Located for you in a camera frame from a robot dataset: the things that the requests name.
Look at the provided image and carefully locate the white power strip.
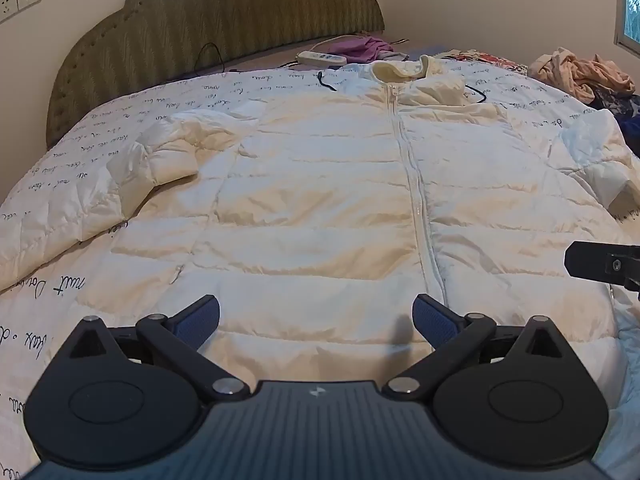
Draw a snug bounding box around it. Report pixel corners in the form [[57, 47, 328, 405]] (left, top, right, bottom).
[[296, 50, 349, 67]]

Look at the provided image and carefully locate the black cable at headboard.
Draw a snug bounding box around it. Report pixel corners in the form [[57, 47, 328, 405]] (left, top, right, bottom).
[[192, 42, 237, 74]]

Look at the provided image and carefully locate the white puffer jacket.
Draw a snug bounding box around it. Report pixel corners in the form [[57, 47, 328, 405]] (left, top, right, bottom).
[[0, 55, 633, 396]]

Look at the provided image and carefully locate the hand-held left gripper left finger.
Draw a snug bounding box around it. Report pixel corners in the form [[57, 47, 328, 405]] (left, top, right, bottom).
[[67, 294, 251, 404]]

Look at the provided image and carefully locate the purple garment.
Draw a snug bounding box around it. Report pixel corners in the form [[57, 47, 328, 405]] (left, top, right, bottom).
[[327, 35, 396, 61]]

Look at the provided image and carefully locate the white script-print blanket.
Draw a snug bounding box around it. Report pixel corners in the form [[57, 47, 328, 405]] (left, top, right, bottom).
[[0, 50, 640, 480]]

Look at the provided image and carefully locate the black cable on blanket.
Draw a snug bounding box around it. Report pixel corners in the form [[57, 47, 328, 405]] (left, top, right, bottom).
[[317, 71, 489, 106]]

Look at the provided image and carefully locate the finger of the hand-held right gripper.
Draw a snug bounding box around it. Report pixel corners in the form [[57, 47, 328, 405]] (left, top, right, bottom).
[[564, 241, 640, 292]]

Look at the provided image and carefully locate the green upholstered headboard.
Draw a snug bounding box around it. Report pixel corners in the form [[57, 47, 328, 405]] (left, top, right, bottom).
[[46, 0, 386, 151]]

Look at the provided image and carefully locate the floral cloth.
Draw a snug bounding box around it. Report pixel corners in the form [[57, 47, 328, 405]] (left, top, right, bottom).
[[450, 50, 529, 74]]

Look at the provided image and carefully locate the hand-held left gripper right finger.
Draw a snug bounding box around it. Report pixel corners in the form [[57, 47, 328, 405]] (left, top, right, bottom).
[[382, 294, 574, 404]]

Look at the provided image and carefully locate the pink clothes pile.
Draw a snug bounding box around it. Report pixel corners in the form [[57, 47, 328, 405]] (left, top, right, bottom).
[[529, 47, 637, 104]]

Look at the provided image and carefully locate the side window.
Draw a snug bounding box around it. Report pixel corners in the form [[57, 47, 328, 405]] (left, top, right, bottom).
[[614, 0, 640, 56]]

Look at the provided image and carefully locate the dark blue garment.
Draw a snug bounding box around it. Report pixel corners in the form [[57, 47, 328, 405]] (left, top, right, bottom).
[[590, 87, 640, 161]]

